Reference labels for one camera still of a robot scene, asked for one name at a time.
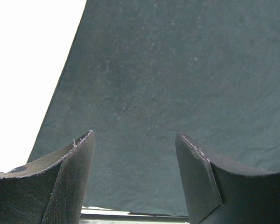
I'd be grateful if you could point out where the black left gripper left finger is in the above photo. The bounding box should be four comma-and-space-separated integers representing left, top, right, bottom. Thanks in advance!
0, 130, 95, 224

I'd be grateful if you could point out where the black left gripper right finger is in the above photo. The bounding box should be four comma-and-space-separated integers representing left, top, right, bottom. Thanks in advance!
175, 133, 280, 224

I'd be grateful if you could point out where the black t shirt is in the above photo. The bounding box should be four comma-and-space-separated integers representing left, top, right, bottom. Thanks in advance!
29, 0, 280, 216

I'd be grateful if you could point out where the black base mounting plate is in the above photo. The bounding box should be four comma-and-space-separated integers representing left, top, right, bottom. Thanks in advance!
79, 207, 189, 224

